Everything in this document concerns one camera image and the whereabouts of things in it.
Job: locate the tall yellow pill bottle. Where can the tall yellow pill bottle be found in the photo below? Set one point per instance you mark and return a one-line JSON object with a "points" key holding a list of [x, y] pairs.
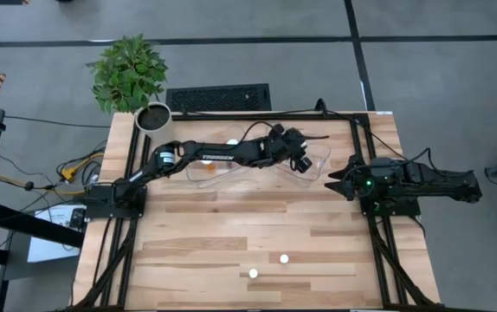
{"points": [[253, 273]]}

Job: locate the black aluminium table frame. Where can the black aluminium table frame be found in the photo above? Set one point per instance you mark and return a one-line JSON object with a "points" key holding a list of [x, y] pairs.
{"points": [[231, 117]]}

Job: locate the black side table bar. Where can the black side table bar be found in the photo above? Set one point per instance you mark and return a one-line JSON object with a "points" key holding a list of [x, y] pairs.
{"points": [[32, 225]]}

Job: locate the pink pill bottle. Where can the pink pill bottle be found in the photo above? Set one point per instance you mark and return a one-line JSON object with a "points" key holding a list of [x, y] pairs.
{"points": [[284, 258]]}

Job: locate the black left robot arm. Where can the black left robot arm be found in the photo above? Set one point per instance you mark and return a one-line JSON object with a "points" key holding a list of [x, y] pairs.
{"points": [[214, 156]]}

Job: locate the white plant pot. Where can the white plant pot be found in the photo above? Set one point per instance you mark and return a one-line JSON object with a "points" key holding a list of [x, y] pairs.
{"points": [[153, 118]]}

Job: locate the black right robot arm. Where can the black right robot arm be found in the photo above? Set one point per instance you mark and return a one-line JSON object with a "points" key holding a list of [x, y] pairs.
{"points": [[430, 182]]}

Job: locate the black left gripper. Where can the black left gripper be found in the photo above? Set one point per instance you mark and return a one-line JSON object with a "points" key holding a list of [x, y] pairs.
{"points": [[285, 145]]}

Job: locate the white paper sheet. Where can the white paper sheet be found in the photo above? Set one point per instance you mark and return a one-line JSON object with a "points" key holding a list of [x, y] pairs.
{"points": [[53, 214]]}

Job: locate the clear plastic bin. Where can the clear plastic bin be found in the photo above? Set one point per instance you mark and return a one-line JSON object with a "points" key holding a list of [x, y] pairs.
{"points": [[318, 167], [201, 175]]}

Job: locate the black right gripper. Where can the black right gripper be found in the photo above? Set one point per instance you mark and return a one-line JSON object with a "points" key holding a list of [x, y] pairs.
{"points": [[359, 180]]}

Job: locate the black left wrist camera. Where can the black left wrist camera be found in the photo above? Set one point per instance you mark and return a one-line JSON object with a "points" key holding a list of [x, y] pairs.
{"points": [[304, 164]]}

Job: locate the green leafy plant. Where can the green leafy plant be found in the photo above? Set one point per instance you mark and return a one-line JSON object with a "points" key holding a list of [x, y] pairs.
{"points": [[127, 73]]}

